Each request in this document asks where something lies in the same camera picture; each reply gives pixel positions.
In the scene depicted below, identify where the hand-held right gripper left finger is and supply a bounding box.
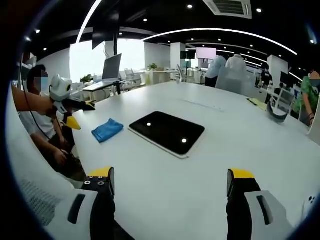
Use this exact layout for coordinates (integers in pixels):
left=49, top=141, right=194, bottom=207
left=44, top=166, right=135, bottom=240

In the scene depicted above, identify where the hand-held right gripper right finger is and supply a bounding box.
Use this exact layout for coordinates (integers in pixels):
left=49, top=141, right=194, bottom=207
left=225, top=168, right=294, bottom=240

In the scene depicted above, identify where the blue cleaning cloth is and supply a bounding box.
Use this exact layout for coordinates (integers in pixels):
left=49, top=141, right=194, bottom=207
left=91, top=117, right=125, bottom=144

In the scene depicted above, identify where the black tablet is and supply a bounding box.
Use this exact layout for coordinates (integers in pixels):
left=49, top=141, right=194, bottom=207
left=127, top=110, right=206, bottom=160

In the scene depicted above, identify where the grey laptop on stand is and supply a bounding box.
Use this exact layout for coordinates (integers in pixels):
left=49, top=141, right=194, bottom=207
left=101, top=52, right=124, bottom=82

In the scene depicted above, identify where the white phone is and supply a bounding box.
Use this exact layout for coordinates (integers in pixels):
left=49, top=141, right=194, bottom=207
left=301, top=194, right=317, bottom=219

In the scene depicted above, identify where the white mesh office chair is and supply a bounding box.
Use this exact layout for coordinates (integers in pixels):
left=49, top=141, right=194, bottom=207
left=6, top=99, right=85, bottom=227

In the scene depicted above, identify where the black hanging monitor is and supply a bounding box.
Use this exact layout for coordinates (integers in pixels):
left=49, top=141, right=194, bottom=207
left=91, top=24, right=119, bottom=51

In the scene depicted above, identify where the black curved headband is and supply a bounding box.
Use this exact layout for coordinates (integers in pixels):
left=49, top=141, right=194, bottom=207
left=265, top=100, right=289, bottom=125

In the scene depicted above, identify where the yellow paper sheet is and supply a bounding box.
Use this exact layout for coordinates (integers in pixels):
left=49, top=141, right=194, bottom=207
left=245, top=97, right=268, bottom=111

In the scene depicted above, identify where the grey office chair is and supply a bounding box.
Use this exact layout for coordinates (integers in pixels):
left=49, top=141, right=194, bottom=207
left=214, top=66, right=259, bottom=97

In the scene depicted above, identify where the pink display screen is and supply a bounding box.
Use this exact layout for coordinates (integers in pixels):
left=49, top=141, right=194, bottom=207
left=195, top=47, right=218, bottom=61

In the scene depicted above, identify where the ceiling air vent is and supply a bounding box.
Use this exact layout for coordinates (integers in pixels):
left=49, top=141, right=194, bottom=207
left=201, top=0, right=253, bottom=20

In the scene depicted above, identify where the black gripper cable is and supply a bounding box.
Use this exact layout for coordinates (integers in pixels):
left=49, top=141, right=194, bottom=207
left=22, top=88, right=65, bottom=153

